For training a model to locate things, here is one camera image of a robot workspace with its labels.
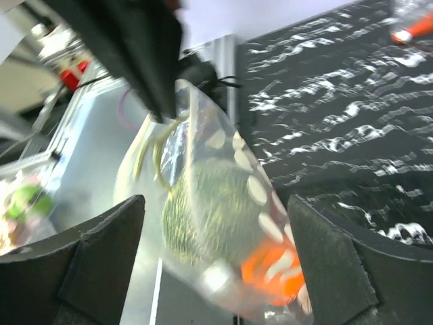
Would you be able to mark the red fire extinguisher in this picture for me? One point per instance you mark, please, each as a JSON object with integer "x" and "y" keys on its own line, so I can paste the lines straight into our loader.
{"x": 72, "y": 75}

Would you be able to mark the crumpled orange zip bag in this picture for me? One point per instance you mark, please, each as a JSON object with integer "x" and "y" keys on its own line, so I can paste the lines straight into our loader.
{"x": 412, "y": 19}

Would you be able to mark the polka dot zip bag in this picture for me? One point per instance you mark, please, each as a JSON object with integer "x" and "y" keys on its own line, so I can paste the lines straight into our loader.
{"x": 152, "y": 166}

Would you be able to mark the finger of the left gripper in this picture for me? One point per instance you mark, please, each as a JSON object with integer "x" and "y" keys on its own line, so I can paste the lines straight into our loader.
{"x": 137, "y": 40}

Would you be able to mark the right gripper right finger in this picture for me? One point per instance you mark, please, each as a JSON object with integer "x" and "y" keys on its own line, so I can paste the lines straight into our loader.
{"x": 355, "y": 276}

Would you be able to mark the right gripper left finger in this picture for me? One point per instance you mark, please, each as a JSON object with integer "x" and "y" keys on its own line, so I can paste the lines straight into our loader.
{"x": 79, "y": 276}

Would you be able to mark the green netted melon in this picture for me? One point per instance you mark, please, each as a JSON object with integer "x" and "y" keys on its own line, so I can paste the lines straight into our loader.
{"x": 212, "y": 213}

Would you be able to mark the orange bell pepper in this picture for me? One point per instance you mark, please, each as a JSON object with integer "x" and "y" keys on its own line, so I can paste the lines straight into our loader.
{"x": 274, "y": 269}

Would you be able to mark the bagged green toy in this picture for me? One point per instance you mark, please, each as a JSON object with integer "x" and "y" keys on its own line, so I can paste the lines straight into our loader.
{"x": 26, "y": 206}

